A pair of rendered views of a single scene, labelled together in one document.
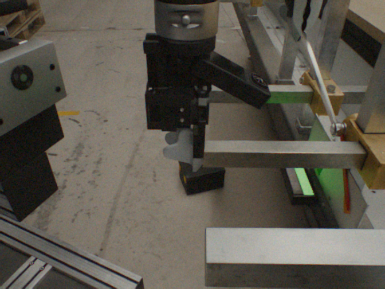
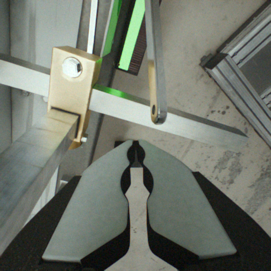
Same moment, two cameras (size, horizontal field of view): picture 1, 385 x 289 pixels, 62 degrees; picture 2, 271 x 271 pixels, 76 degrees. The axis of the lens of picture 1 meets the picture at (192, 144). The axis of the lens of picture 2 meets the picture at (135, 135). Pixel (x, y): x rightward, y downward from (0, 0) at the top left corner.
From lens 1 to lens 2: 0.60 m
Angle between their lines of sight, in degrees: 27
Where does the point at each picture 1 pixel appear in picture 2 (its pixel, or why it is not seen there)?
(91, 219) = not seen: hidden behind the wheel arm
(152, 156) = not seen: hidden behind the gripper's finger
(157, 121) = not seen: outside the picture
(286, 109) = (92, 136)
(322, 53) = (58, 135)
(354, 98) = (25, 63)
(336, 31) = (15, 159)
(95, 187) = (197, 162)
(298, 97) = (115, 92)
